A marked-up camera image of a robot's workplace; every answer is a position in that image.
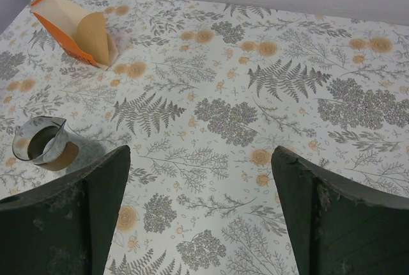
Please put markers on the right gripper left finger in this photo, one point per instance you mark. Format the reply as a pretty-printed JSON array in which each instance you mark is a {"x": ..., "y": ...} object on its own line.
[{"x": 65, "y": 226}]

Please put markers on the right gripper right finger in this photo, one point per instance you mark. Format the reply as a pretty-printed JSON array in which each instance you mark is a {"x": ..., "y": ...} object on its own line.
[{"x": 336, "y": 225}]

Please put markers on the orange coffee filter box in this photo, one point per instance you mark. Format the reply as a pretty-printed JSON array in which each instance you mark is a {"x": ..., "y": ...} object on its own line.
[{"x": 61, "y": 18}]

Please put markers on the brown paper coffee filter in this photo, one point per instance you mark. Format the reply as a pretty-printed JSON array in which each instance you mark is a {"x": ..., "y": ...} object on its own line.
[{"x": 91, "y": 37}]

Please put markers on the floral patterned table mat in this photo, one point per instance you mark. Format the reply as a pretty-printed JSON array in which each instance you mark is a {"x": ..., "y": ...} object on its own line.
[{"x": 203, "y": 93}]

